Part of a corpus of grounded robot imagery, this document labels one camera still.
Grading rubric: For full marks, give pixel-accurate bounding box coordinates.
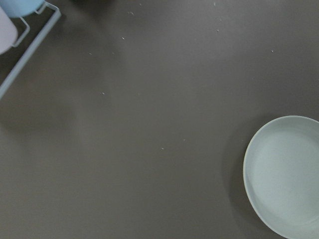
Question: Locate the white round plate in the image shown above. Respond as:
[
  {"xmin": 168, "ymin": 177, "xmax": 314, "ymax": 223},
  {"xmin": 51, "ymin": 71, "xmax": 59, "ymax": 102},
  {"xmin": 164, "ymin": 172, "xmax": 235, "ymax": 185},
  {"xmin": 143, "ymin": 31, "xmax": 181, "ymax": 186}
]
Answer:
[{"xmin": 243, "ymin": 116, "xmax": 319, "ymax": 239}]

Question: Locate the blue cup in rack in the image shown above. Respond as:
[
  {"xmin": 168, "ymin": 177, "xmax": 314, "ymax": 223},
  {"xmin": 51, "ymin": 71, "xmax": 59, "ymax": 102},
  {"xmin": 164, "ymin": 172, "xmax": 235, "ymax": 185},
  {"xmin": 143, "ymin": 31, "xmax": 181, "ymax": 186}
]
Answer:
[{"xmin": 0, "ymin": 0, "xmax": 44, "ymax": 18}]

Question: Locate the light blue wire cup rack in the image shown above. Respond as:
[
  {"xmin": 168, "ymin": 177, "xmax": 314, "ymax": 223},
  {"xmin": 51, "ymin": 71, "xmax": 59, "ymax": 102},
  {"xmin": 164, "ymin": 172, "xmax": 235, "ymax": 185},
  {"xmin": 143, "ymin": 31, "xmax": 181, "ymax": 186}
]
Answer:
[{"xmin": 0, "ymin": 0, "xmax": 61, "ymax": 97}]

